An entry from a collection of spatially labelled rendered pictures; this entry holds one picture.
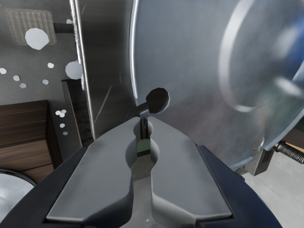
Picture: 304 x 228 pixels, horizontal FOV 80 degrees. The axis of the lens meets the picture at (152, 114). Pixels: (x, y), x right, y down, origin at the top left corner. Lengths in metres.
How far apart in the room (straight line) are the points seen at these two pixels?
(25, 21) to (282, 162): 1.82
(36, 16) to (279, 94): 0.68
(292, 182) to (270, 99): 1.64
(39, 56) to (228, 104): 0.81
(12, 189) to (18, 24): 0.50
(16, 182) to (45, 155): 0.11
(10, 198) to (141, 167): 0.48
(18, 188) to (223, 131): 0.63
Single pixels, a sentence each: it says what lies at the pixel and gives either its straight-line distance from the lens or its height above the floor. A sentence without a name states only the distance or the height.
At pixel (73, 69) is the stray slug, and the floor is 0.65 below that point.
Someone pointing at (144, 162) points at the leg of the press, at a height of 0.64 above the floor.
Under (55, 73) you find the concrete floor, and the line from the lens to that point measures 0.92.
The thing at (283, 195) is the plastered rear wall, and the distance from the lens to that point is 1.96.
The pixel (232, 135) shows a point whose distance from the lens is 0.23.
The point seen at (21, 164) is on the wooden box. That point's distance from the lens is 0.69.
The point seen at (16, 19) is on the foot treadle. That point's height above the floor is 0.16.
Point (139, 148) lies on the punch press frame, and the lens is 0.34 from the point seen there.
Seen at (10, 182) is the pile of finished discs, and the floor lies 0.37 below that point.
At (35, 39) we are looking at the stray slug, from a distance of 0.25.
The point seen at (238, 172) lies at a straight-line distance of 0.28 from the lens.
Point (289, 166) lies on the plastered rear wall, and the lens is 1.82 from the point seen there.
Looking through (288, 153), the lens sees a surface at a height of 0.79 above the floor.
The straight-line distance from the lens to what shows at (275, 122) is 0.29.
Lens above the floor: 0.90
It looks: 53 degrees down
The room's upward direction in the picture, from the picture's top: 133 degrees clockwise
